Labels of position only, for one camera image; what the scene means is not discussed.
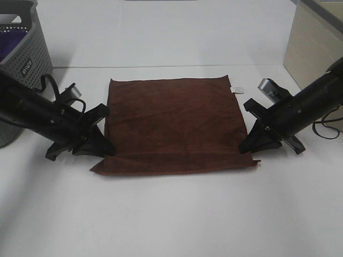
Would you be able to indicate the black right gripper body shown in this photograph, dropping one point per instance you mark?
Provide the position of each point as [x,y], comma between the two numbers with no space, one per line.
[281,121]

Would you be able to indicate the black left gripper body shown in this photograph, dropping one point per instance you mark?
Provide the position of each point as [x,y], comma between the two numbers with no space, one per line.
[70,132]

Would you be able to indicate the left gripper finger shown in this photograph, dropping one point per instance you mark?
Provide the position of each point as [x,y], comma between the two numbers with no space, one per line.
[106,145]
[89,147]

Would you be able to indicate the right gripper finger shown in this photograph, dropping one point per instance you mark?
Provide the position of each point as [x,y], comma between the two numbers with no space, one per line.
[256,132]
[262,144]

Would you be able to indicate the brown towel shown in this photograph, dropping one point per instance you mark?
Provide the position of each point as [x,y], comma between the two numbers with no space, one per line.
[173,127]

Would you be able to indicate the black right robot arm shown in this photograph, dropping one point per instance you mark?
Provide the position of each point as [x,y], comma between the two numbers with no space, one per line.
[321,96]

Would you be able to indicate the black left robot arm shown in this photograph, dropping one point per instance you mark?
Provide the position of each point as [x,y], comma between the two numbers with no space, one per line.
[58,111]

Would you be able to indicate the grey perforated laundry basket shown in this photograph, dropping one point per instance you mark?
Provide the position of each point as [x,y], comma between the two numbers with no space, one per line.
[21,73]

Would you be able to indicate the beige storage bin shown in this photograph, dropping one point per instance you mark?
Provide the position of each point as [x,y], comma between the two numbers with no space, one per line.
[315,40]

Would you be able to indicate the purple towel in basket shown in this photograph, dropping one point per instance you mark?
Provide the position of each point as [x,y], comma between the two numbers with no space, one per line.
[11,40]

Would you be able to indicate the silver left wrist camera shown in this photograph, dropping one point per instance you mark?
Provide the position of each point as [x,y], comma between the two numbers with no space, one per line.
[69,95]

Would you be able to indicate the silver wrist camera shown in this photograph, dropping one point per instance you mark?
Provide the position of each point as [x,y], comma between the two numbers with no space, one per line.
[272,90]
[69,95]

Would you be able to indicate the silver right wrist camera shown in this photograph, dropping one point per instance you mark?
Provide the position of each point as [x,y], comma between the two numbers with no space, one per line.
[272,90]

